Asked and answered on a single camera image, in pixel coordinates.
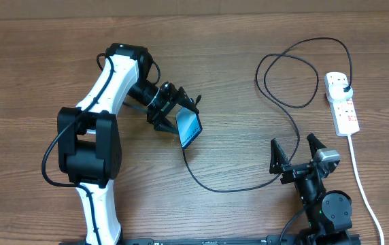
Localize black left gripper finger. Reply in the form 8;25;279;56
176;86;199;114
153;117;178;135

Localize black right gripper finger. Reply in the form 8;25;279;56
307;133;326;159
269;139;290;174

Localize Samsung Galaxy smartphone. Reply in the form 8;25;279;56
176;108;203;149

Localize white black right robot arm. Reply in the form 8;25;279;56
266;133;361;244

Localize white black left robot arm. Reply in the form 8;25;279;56
41;43;203;244

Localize white charger plug adapter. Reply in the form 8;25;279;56
326;84;354;103

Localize white power strip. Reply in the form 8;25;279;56
324;71;360;137

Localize black charging cable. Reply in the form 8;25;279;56
182;37;354;194

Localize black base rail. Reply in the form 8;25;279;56
59;235;361;245

